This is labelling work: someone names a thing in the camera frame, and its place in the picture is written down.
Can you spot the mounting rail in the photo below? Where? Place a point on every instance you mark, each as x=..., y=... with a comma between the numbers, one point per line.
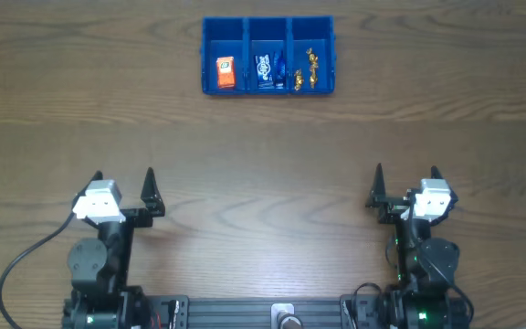
x=235, y=315

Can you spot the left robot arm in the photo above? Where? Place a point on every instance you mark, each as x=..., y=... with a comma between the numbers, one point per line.
x=117, y=256

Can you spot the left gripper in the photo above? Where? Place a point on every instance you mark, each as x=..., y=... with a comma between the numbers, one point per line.
x=137, y=217

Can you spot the blue tray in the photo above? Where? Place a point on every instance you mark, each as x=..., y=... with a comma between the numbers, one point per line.
x=226, y=36

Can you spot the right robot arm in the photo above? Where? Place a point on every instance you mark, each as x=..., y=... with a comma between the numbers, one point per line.
x=427, y=269

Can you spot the blue candy pack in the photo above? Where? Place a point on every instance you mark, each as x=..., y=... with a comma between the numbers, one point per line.
x=280, y=68
x=264, y=71

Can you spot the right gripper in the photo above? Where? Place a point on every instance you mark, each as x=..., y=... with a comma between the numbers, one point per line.
x=391, y=210

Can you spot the orange candy box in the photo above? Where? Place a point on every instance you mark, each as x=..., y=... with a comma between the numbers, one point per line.
x=226, y=73

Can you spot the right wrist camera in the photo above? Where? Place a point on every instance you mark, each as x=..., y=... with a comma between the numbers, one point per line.
x=432, y=198

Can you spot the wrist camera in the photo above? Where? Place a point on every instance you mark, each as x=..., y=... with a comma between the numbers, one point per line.
x=432, y=198
x=98, y=201

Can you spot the gold candy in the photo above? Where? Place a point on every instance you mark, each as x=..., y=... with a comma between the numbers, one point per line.
x=312, y=58
x=298, y=81
x=313, y=78

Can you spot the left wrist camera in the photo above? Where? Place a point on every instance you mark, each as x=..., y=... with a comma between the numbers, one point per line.
x=98, y=201

